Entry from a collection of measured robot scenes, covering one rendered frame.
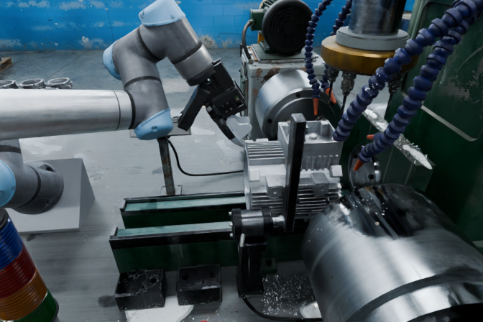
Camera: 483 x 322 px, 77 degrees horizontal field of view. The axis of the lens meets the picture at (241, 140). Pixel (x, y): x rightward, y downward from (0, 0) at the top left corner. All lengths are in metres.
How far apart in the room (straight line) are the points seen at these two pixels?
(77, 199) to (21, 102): 0.53
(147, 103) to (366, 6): 0.43
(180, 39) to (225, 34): 5.58
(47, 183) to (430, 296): 0.90
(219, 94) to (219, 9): 5.48
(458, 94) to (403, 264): 0.43
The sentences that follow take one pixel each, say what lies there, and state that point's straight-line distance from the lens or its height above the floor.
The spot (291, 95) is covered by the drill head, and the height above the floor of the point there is 1.14.
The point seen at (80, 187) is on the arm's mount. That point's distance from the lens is 1.02.
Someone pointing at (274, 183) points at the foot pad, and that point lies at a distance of 0.64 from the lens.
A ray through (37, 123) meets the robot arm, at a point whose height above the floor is 1.26.
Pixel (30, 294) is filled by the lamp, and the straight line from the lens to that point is 0.51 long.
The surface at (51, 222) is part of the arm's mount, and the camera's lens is 1.05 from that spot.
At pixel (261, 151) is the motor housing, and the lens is 0.68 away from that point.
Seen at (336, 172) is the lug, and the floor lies 1.08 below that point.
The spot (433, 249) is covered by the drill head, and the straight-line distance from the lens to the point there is 0.46.
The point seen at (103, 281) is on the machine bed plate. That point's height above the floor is 0.80.
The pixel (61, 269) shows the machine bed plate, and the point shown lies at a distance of 0.95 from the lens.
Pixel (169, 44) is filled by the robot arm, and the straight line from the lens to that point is 0.62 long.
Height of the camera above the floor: 1.47
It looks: 31 degrees down
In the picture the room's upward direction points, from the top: straight up
